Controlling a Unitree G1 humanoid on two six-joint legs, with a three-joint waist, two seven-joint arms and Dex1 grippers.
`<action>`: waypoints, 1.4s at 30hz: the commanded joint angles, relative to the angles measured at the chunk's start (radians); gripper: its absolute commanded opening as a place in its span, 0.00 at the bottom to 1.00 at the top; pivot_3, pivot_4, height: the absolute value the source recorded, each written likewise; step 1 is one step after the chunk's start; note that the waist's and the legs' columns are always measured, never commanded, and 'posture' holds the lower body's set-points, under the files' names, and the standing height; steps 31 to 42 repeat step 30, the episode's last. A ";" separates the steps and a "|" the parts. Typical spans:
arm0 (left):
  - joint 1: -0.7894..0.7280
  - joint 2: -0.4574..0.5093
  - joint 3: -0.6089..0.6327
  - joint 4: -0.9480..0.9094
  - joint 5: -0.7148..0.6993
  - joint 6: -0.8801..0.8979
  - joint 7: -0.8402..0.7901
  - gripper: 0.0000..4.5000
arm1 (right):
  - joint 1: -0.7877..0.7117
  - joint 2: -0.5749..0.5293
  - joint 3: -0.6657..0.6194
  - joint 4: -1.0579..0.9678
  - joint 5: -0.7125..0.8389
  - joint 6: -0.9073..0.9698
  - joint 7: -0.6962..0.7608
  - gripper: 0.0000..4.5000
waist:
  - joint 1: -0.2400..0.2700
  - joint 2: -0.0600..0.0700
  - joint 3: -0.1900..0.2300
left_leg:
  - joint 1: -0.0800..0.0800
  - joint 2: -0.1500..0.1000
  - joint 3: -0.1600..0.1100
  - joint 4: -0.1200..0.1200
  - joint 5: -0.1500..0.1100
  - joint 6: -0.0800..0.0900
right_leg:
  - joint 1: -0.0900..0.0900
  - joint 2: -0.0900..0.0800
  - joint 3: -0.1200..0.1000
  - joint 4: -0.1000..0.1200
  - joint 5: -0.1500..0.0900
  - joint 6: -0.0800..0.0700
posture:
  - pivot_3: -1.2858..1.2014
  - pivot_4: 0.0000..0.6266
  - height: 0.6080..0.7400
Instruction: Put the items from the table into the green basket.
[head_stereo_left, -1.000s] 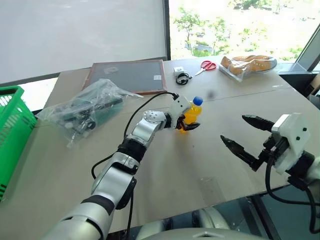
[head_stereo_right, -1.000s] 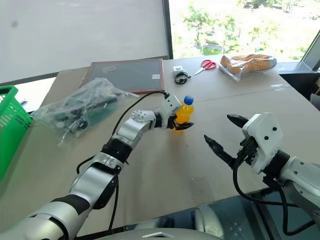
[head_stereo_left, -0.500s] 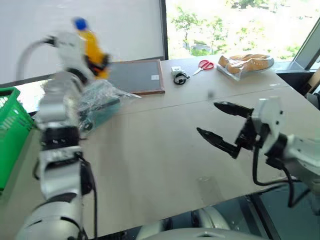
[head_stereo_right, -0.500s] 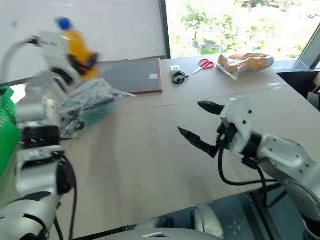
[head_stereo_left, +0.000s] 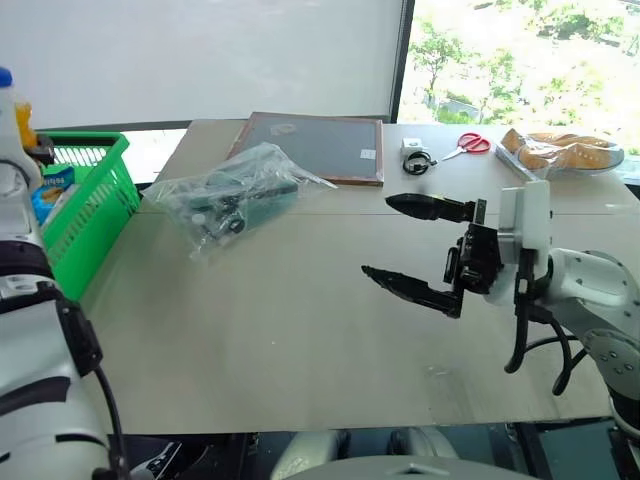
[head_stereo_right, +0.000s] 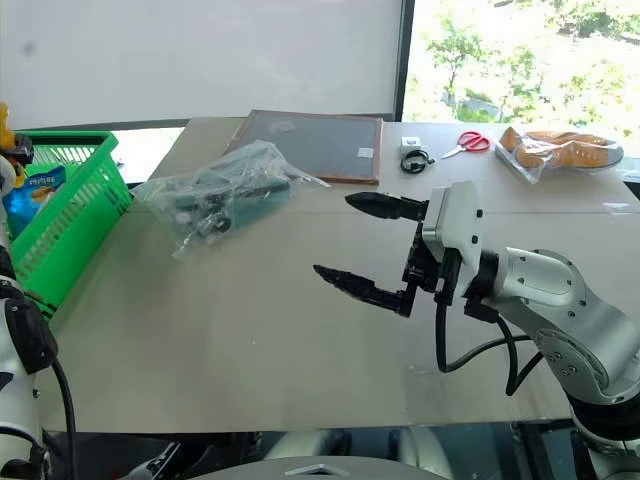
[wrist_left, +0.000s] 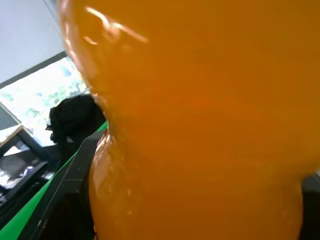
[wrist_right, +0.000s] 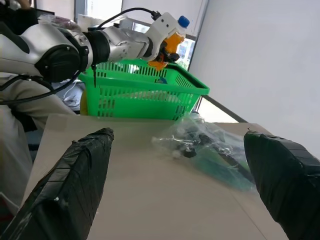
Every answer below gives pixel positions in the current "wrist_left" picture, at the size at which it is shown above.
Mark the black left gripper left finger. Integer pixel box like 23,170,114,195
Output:
18,128,109,240

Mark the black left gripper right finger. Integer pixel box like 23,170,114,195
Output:
297,172,320,240

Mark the orange juice bottle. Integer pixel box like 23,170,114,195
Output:
56,0,320,240

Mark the black desk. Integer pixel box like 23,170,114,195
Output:
0,124,62,208

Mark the black backpack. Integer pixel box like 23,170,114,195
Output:
45,94,107,161

